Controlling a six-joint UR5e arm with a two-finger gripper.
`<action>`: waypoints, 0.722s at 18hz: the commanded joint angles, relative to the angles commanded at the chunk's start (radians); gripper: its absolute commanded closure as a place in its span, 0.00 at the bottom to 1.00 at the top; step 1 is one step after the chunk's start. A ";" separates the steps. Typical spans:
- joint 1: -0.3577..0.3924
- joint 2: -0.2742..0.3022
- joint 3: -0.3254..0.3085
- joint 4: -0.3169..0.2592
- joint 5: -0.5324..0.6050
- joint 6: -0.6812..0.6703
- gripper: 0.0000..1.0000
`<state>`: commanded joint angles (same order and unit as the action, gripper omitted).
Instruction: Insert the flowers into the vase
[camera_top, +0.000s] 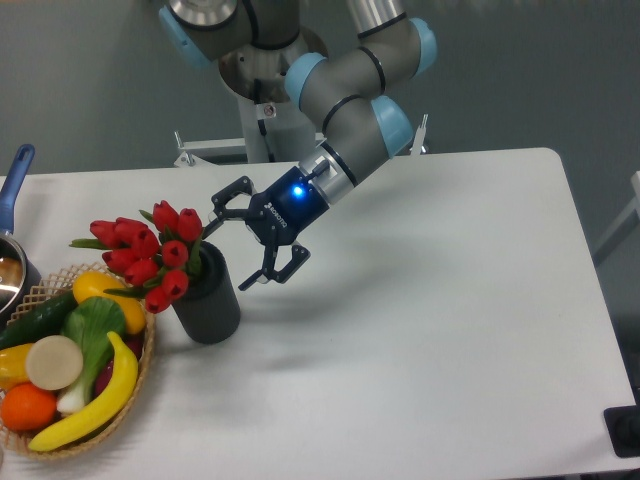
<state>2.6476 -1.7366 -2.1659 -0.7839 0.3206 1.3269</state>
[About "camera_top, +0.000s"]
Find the green bok choy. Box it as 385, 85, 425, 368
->
57, 296, 126, 416

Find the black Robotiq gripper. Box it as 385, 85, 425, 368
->
202, 167, 331, 292

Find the white frame at right edge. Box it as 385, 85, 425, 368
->
592, 172, 639, 268

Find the woven wicker basket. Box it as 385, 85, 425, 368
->
1, 262, 156, 461

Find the dark grey ribbed vase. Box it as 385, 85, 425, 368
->
173, 243, 241, 345

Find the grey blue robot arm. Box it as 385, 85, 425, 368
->
159, 1, 437, 283

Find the green cucumber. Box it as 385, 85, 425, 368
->
1, 291, 78, 349

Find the yellow banana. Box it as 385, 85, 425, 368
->
28, 331, 138, 452

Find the red tulip bouquet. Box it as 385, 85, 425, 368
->
70, 200, 204, 313

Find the yellow bell pepper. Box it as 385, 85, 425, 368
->
0, 343, 33, 391

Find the yellow squash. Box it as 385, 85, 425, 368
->
72, 270, 147, 335

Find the dark red vegetable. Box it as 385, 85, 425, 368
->
93, 334, 144, 398

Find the black box at table edge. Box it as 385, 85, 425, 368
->
603, 405, 639, 458

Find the blue handled saucepan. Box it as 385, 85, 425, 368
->
1, 144, 41, 329

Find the beige round disc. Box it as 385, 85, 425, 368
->
25, 335, 84, 391

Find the orange fruit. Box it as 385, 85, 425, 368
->
1, 383, 57, 432

